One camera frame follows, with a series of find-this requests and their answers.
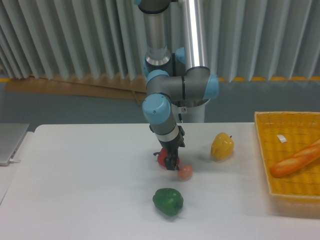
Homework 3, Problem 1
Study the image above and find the green bell pepper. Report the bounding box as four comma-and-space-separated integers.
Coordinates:
152, 188, 184, 217

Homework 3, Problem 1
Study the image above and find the white label tag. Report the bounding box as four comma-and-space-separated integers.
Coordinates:
277, 134, 287, 144

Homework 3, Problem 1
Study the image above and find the white pleated curtain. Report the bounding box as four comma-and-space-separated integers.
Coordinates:
0, 0, 320, 82

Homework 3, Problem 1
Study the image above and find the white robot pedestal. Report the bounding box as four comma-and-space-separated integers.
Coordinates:
171, 99, 210, 123

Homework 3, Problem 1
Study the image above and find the silver laptop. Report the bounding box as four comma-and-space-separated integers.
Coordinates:
0, 123, 29, 167

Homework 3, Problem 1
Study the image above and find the yellow woven basket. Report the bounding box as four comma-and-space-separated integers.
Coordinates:
254, 111, 320, 219

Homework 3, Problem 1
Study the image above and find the yellow bell pepper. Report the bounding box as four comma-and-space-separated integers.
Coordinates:
210, 132, 235, 161

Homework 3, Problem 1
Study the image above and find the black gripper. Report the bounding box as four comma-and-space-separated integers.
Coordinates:
157, 127, 185, 171

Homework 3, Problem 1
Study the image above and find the brown cardboard sheet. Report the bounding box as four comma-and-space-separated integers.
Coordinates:
5, 74, 146, 106

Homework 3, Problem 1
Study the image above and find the brown egg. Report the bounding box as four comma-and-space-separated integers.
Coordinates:
177, 165, 193, 180

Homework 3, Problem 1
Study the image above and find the red bell pepper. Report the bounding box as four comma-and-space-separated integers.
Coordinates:
153, 148, 180, 169

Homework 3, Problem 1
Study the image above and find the orange baguette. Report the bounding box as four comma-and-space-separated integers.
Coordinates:
270, 139, 320, 178

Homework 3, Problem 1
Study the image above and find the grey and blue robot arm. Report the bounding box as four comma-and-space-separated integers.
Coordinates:
134, 0, 219, 171

